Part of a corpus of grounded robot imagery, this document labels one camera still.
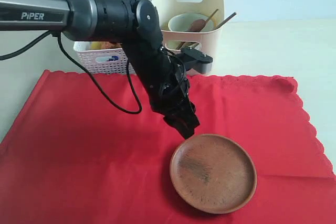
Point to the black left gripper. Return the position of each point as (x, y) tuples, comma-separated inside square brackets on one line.
[(173, 103)]

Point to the round wooden plate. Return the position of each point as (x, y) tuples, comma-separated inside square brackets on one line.
[(213, 174)]

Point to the wooden spoon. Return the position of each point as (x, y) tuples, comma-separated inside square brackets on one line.
[(197, 25)]

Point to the pale green ceramic bowl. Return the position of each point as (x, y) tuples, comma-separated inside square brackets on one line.
[(182, 22)]

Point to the blue white milk carton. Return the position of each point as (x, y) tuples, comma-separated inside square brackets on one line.
[(103, 59)]

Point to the breaded fried chicken piece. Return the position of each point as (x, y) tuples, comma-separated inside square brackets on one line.
[(110, 45)]

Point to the wooden chopstick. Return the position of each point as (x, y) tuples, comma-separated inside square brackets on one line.
[(194, 44), (208, 19)]

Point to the yellow lemon with sticker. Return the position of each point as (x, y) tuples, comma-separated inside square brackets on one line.
[(96, 45)]

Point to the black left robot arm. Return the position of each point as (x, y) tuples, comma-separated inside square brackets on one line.
[(134, 24)]

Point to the white perforated plastic basket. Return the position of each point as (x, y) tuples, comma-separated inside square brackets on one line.
[(87, 58)]

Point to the red scalloped tablecloth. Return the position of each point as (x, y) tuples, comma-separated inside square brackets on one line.
[(71, 157)]

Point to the cream plastic bin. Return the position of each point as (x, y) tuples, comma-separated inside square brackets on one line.
[(209, 41)]

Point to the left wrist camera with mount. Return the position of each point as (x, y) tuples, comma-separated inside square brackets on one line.
[(196, 60)]

